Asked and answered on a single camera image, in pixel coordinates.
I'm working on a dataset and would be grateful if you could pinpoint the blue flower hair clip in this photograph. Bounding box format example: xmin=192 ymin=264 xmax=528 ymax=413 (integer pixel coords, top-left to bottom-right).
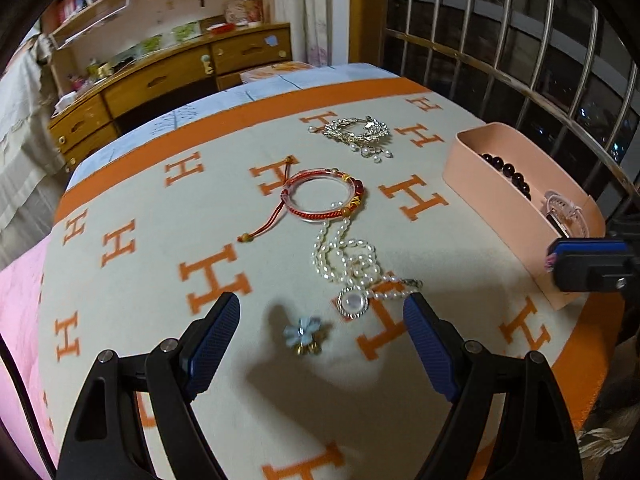
xmin=282 ymin=316 xmax=322 ymax=356

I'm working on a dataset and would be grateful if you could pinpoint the white pearl necklace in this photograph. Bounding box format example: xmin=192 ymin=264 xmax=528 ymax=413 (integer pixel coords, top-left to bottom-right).
xmin=311 ymin=216 xmax=424 ymax=302

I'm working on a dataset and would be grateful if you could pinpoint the round white pendant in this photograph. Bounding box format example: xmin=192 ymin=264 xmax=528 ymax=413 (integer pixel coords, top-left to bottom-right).
xmin=335 ymin=286 xmax=369 ymax=320

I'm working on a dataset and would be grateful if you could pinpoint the silver pearl hair ornament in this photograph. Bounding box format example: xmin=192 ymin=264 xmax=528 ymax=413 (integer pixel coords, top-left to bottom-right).
xmin=308 ymin=116 xmax=394 ymax=164

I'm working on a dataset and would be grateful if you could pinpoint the red cord jade bangle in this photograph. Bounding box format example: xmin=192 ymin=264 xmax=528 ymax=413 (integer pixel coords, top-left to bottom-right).
xmin=236 ymin=155 xmax=366 ymax=244

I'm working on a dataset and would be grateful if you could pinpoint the pink jewelry tray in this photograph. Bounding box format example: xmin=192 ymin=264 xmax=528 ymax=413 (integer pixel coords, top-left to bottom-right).
xmin=442 ymin=122 xmax=605 ymax=310

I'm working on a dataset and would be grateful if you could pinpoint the metal window grille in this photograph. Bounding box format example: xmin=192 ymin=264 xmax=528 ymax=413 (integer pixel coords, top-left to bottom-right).
xmin=381 ymin=0 xmax=639 ymax=220

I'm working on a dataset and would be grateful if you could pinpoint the orange H-pattern blanket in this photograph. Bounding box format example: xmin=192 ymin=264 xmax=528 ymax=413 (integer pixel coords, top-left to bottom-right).
xmin=39 ymin=78 xmax=624 ymax=479

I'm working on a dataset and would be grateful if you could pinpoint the white lace-covered furniture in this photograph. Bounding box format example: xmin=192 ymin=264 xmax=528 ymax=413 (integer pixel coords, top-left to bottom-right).
xmin=1 ymin=35 xmax=68 ymax=268

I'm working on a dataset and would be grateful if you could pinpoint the light blue bed sheet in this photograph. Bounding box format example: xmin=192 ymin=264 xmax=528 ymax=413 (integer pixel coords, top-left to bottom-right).
xmin=66 ymin=63 xmax=396 ymax=192

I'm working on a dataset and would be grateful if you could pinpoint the stack of magazines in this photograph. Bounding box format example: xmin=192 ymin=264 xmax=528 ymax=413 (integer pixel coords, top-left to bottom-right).
xmin=240 ymin=61 xmax=314 ymax=84

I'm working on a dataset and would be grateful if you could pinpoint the light floral curtain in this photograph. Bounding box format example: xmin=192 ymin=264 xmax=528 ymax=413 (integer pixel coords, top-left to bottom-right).
xmin=272 ymin=0 xmax=349 ymax=66

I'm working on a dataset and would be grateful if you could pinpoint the wooden desk with drawers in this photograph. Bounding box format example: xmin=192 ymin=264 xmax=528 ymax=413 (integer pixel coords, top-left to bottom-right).
xmin=49 ymin=23 xmax=292 ymax=174

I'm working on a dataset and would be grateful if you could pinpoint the black bead bracelet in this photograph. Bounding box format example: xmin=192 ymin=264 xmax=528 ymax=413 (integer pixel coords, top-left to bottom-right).
xmin=478 ymin=152 xmax=534 ymax=202

